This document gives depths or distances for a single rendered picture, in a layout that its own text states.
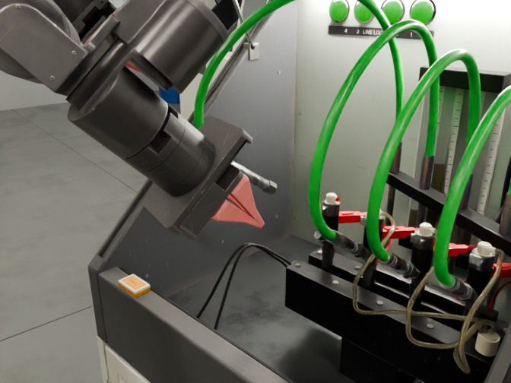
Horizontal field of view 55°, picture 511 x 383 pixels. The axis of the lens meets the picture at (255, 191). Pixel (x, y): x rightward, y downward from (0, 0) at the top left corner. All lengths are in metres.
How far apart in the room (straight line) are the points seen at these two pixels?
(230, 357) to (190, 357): 0.08
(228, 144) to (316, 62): 0.73
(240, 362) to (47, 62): 0.48
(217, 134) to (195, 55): 0.08
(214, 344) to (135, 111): 0.44
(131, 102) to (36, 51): 0.07
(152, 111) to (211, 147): 0.06
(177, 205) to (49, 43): 0.15
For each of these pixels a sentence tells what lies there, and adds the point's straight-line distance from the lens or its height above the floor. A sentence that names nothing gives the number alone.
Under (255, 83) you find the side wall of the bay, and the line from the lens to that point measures 1.06.
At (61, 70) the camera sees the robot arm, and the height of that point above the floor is 1.36.
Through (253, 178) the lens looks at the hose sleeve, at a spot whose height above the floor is 1.13.
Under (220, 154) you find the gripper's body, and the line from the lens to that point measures 0.40.
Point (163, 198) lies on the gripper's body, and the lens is 0.43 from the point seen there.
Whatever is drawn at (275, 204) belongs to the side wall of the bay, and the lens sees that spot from 1.20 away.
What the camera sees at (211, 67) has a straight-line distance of 0.73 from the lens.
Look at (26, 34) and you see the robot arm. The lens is 0.36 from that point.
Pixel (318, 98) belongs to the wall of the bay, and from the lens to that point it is 1.12.
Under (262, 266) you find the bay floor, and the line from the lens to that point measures 1.14.
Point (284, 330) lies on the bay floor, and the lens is 0.95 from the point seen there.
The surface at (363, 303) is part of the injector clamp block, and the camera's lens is 0.77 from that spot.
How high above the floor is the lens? 1.41
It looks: 22 degrees down
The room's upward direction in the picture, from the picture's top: straight up
